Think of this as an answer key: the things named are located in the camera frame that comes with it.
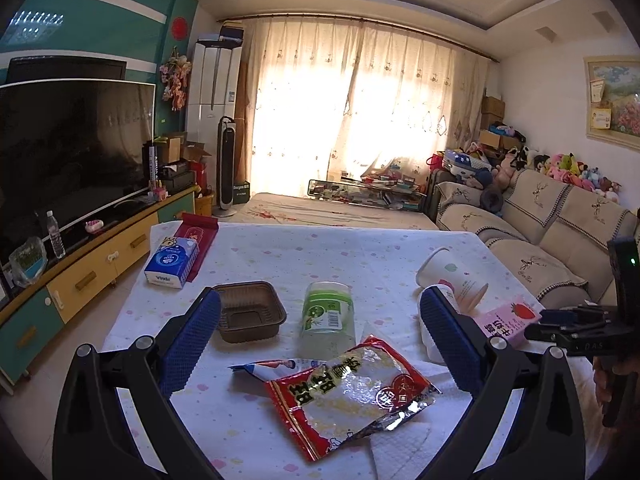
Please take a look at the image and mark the pink strawberry milk carton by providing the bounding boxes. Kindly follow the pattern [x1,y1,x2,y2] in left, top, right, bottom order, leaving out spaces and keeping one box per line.
[474,302,540,348]

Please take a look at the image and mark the beige sofa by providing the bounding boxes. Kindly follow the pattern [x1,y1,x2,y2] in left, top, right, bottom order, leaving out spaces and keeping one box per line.
[435,169,639,309]

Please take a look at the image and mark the blue tissue box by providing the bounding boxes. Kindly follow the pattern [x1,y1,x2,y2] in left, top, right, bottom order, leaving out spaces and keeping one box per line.
[144,236,200,289]

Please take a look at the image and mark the blue white snack wrapper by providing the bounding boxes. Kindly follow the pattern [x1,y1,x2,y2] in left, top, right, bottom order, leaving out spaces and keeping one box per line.
[230,359,323,382]

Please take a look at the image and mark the brown plastic tray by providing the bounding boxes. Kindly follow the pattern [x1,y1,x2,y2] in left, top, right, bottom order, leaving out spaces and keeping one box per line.
[214,281,288,344]

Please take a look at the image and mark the yellow teal tv cabinet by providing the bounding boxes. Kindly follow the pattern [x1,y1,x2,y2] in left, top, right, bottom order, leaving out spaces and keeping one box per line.
[1,186,198,394]

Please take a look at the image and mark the white plastic bottle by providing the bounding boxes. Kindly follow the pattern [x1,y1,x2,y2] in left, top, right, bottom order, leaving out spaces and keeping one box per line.
[418,284,458,365]

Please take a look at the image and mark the clear water bottle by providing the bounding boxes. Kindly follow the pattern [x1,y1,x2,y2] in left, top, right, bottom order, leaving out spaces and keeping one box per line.
[47,210,66,260]

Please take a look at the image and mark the bag with green plant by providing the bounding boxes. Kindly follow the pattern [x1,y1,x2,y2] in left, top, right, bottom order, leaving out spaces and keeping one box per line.
[9,236,48,288]

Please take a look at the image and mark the red flat box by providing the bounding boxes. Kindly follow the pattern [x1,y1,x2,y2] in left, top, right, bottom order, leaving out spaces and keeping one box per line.
[175,212,219,282]

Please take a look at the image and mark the white paper cup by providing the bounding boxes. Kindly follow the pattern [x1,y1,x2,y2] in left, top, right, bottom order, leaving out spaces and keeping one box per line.
[416,247,488,313]

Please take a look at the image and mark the white dotted tablecloth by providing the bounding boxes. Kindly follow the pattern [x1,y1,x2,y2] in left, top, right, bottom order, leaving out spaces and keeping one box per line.
[104,223,538,479]

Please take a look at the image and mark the red snack bag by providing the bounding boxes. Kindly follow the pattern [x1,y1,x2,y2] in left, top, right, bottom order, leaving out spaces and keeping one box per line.
[266,336,439,462]

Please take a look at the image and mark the plush toy pile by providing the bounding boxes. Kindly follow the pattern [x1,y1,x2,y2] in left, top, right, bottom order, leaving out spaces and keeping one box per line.
[426,131,624,214]

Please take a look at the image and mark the large black television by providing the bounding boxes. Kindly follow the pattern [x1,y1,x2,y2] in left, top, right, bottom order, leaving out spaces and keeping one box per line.
[1,78,156,260]

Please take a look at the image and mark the framed flower painting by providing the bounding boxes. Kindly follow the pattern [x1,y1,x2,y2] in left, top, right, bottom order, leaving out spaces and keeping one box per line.
[584,55,639,152]

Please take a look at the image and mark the low cluttered glass table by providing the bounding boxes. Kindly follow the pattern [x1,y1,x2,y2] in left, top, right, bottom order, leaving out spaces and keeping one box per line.
[307,157,430,211]

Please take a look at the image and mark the black tower fan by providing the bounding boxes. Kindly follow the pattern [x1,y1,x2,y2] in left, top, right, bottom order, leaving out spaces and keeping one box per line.
[214,116,236,218]

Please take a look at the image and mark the artificial flower bunch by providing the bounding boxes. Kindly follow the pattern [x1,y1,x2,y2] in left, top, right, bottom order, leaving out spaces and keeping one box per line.
[160,47,192,112]

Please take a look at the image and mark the white air conditioner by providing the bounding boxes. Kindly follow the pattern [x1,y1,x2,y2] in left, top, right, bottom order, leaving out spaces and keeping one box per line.
[186,34,243,191]

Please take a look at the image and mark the cream window curtain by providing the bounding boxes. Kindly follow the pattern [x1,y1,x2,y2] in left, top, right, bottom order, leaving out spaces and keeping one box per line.
[241,15,491,196]

